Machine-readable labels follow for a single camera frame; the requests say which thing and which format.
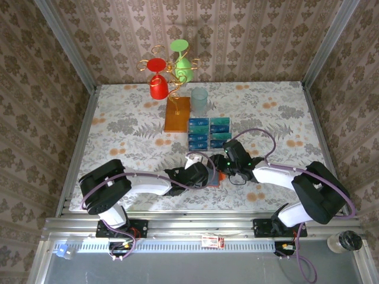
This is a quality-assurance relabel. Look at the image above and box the black connector with wires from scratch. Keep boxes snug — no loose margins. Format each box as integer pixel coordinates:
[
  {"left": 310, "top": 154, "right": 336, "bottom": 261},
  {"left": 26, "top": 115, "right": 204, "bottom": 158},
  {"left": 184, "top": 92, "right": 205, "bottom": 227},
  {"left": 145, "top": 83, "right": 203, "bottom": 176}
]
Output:
[
  {"left": 107, "top": 240, "right": 134, "bottom": 263},
  {"left": 273, "top": 240, "right": 297, "bottom": 262}
]

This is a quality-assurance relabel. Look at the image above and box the clear jar black lid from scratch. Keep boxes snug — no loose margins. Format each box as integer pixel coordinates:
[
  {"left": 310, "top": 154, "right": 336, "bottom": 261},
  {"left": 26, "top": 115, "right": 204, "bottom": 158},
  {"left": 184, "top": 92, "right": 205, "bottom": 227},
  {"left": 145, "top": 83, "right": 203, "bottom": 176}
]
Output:
[{"left": 326, "top": 230, "right": 364, "bottom": 255}]

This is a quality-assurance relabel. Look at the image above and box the green plastic wine glass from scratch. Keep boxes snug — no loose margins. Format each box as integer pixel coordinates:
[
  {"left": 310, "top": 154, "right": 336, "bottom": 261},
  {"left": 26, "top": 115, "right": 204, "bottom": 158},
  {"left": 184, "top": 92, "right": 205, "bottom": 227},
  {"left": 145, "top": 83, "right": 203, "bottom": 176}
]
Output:
[{"left": 169, "top": 39, "right": 194, "bottom": 85}]

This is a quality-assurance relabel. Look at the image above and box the slotted grey cable duct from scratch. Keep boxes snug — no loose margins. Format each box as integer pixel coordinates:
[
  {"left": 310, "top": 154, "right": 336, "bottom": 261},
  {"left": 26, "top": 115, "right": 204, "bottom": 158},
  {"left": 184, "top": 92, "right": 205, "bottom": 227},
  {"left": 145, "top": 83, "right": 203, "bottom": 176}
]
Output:
[{"left": 52, "top": 239, "right": 297, "bottom": 253}]

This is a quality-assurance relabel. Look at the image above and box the aluminium table side rail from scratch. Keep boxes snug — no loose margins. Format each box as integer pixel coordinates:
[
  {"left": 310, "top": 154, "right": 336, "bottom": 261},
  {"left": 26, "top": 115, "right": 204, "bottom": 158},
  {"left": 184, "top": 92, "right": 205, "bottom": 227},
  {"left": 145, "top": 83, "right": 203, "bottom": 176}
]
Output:
[
  {"left": 301, "top": 82, "right": 350, "bottom": 217},
  {"left": 54, "top": 85, "right": 100, "bottom": 218}
]

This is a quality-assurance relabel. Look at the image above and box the gold wire rack wooden base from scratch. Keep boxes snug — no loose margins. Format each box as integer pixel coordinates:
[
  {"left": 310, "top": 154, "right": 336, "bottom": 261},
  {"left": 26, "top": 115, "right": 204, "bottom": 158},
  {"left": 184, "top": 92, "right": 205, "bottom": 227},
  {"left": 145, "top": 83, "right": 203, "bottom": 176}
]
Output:
[{"left": 138, "top": 44, "right": 203, "bottom": 133}]

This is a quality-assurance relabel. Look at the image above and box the red plastic wine glass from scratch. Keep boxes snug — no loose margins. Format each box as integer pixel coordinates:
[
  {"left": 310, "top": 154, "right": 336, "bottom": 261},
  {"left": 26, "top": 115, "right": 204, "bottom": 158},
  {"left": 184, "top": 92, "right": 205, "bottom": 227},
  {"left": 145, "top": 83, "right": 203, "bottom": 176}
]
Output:
[{"left": 146, "top": 57, "right": 170, "bottom": 100}]

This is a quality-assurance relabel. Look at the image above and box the aluminium lower frame rail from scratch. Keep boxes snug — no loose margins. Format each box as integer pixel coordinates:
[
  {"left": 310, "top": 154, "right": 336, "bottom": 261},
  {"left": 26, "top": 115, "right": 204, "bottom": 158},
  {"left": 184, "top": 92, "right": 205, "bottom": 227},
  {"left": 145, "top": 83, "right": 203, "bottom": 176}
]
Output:
[
  {"left": 28, "top": 239, "right": 56, "bottom": 284},
  {"left": 354, "top": 239, "right": 379, "bottom": 284}
]

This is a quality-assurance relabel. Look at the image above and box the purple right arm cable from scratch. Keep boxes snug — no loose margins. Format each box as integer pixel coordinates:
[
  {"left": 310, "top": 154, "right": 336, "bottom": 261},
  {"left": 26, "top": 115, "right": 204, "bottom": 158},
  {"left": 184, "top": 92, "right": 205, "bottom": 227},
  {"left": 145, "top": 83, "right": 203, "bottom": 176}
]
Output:
[{"left": 232, "top": 128, "right": 356, "bottom": 282}]

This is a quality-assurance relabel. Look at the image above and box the blue plug connector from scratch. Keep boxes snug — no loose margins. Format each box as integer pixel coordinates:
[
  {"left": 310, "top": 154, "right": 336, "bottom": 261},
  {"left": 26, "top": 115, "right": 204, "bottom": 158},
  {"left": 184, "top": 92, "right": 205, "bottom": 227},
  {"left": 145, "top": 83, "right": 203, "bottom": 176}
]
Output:
[{"left": 52, "top": 244, "right": 78, "bottom": 261}]

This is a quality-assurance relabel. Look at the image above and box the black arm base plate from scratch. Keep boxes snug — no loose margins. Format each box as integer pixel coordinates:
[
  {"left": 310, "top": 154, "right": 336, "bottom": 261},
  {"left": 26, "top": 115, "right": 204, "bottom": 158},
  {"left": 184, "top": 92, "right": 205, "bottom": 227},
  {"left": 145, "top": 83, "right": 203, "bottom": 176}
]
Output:
[
  {"left": 95, "top": 218, "right": 149, "bottom": 239},
  {"left": 252, "top": 218, "right": 309, "bottom": 238}
]

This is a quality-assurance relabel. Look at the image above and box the small red matchbox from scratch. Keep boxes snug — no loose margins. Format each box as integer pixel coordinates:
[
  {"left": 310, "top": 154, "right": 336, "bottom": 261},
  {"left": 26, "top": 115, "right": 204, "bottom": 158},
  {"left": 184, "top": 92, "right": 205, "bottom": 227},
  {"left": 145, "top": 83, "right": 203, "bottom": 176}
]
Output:
[{"left": 201, "top": 234, "right": 225, "bottom": 249}]

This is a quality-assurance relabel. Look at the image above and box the aluminium mounting beam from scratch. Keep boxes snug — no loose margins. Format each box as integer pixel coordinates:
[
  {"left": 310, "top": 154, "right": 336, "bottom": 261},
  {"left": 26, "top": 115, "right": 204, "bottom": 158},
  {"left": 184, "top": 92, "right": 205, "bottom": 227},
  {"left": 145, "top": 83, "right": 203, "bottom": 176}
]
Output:
[{"left": 41, "top": 210, "right": 362, "bottom": 240}]

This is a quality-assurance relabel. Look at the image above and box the translucent plastic cup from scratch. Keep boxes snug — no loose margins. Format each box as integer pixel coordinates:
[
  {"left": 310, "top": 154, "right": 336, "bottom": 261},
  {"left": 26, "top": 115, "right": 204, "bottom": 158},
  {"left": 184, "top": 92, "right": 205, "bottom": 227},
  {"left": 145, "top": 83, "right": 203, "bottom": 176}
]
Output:
[{"left": 190, "top": 87, "right": 209, "bottom": 116}]

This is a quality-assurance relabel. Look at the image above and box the aluminium frame post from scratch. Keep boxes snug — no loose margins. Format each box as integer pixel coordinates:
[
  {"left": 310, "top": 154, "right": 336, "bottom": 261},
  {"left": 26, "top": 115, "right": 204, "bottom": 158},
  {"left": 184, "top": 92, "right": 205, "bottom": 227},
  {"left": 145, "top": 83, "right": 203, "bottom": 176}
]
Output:
[
  {"left": 301, "top": 0, "right": 361, "bottom": 89},
  {"left": 33, "top": 0, "right": 98, "bottom": 91}
]

